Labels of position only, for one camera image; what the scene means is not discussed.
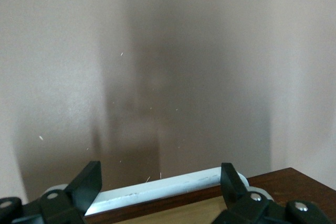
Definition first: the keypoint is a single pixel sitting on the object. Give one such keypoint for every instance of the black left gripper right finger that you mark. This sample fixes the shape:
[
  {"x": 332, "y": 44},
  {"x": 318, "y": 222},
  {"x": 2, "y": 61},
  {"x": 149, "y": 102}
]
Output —
[{"x": 231, "y": 187}]

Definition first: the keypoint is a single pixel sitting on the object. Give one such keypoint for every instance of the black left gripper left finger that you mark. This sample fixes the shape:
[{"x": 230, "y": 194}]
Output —
[{"x": 84, "y": 187}]

